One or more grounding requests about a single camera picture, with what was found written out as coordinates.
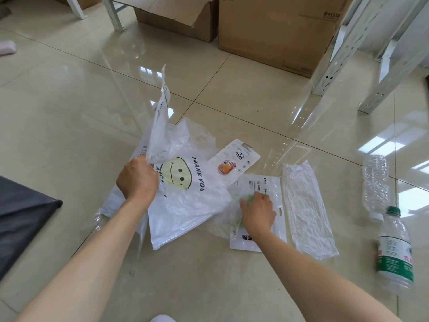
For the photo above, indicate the person's left hand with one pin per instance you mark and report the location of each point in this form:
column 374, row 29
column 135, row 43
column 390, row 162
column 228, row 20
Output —
column 136, row 180

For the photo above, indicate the person's right hand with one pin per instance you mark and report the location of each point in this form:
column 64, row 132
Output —
column 258, row 212

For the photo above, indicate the person's left fingers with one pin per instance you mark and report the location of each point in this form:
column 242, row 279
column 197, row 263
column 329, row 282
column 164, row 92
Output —
column 151, row 172

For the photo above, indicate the person's right fingers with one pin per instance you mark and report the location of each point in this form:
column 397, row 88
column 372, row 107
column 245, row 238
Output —
column 252, row 201

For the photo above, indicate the white smiley face plastic bag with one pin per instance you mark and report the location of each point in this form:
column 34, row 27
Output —
column 187, row 197

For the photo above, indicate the person's left forearm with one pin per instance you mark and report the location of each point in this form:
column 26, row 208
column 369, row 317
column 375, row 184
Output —
column 87, row 264

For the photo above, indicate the person's right forearm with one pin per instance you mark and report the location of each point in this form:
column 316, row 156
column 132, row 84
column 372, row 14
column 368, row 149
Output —
column 311, row 281

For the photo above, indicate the large white packaging pouch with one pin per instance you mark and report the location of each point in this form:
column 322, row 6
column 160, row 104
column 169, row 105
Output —
column 270, row 189

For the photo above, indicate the small white pouch orange item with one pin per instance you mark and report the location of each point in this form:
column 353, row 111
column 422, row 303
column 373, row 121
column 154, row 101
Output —
column 234, row 160

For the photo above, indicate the clear flat plastic wrapper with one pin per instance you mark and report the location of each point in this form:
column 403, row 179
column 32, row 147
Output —
column 308, row 211

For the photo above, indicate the clear thin plastic bag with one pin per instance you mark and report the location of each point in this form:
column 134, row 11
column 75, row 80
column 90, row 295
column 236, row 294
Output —
column 201, row 135

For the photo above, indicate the clear unlabelled plastic bottle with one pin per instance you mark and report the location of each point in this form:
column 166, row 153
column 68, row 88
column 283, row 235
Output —
column 375, row 184

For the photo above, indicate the black trouser leg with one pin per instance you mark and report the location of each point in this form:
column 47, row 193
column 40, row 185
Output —
column 20, row 224

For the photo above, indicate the white shoe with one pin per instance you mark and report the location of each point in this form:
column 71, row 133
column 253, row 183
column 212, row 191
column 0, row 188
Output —
column 163, row 318

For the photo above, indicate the green cap labelled plastic bottle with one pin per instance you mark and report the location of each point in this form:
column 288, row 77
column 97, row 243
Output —
column 395, row 254

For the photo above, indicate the open cardboard box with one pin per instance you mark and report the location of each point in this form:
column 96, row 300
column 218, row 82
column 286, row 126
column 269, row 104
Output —
column 177, row 15

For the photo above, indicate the white metal shelf upright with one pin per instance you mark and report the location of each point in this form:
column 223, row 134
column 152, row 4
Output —
column 76, row 6
column 392, row 77
column 113, row 14
column 390, row 51
column 342, row 50

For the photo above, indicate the large closed cardboard box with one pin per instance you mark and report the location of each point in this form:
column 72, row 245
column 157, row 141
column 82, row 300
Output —
column 278, row 28

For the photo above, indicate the pale pink slipper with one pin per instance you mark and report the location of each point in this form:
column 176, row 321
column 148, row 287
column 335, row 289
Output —
column 6, row 47

